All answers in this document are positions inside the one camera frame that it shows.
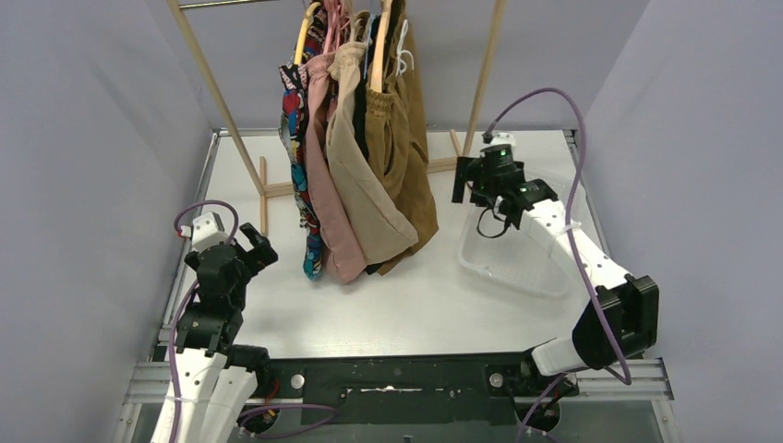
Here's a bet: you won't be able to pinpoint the brown shorts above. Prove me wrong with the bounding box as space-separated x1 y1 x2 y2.
378 1 439 275

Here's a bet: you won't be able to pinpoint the white plastic basket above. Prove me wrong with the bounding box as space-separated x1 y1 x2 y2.
457 208 572 299

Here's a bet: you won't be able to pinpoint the wooden hanger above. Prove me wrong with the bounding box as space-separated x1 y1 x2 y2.
369 0 393 93

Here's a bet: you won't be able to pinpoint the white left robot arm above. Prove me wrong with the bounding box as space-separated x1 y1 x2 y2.
151 223 278 442

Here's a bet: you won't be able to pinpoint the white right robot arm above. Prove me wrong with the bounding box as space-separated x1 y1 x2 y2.
452 144 659 394

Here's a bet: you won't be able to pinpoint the pink shorts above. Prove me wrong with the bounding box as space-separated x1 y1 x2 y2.
305 50 366 284

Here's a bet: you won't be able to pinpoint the beige shorts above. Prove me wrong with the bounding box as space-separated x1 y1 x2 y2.
325 40 418 265

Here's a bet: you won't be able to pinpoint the comic print shorts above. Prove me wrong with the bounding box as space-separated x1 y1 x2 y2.
279 4 327 281

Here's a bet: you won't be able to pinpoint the black shorts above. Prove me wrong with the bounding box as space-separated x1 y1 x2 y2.
352 12 392 276

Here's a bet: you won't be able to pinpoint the blue hanger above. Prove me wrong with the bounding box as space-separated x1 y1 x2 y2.
362 13 378 80

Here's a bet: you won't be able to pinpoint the pink hanger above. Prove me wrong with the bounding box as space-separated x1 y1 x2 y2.
323 0 343 54

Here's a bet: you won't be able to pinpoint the yellow hanger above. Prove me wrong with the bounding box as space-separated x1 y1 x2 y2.
292 1 321 65

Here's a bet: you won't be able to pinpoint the wooden clothes rack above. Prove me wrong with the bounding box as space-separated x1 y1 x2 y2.
166 0 509 236

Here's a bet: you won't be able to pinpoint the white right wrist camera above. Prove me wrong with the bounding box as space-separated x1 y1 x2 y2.
482 132 516 149

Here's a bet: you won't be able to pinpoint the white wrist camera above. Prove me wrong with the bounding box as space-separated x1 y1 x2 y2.
482 132 516 149
174 211 228 253

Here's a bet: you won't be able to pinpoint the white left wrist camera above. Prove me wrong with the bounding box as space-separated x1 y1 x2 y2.
174 211 228 253

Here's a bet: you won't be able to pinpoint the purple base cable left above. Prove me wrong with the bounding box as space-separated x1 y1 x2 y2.
235 403 338 440

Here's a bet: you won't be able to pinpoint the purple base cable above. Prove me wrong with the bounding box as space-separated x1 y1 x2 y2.
513 373 570 443
235 403 338 440

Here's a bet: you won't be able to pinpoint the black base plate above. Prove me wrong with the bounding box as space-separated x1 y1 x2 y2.
228 351 578 426

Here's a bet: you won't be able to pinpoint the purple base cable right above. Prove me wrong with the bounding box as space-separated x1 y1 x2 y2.
513 373 570 443

